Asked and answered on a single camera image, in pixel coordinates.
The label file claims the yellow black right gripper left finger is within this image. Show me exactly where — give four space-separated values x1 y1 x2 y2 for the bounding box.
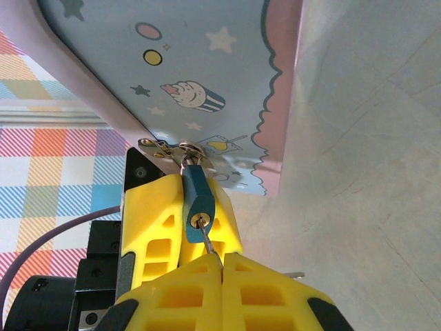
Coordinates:
99 254 225 331

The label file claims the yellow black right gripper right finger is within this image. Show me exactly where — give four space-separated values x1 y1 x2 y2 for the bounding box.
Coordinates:
222 253 356 331

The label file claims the small silver key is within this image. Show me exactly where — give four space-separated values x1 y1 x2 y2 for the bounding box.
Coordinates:
198 219 225 270

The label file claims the small blue padlock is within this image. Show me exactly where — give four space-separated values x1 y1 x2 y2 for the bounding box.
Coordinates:
181 163 216 244

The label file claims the light blue pouch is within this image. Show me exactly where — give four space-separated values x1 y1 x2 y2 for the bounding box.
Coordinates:
36 0 304 197

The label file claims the aluminium frame side bar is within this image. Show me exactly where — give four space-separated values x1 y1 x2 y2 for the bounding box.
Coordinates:
0 106 107 129

